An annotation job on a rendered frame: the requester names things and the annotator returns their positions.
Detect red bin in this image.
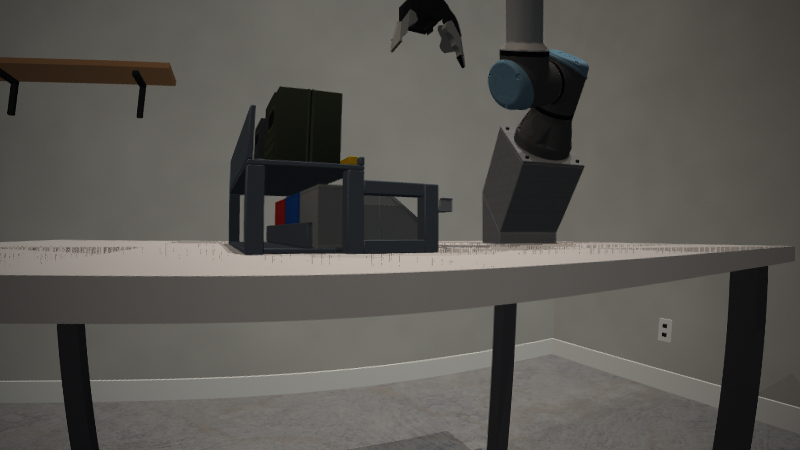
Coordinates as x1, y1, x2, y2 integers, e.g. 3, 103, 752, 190
275, 199, 285, 225

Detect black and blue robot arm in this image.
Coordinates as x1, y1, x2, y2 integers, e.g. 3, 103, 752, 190
488, 0, 589, 161

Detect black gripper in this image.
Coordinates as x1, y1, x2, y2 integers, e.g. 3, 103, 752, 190
391, 0, 465, 68

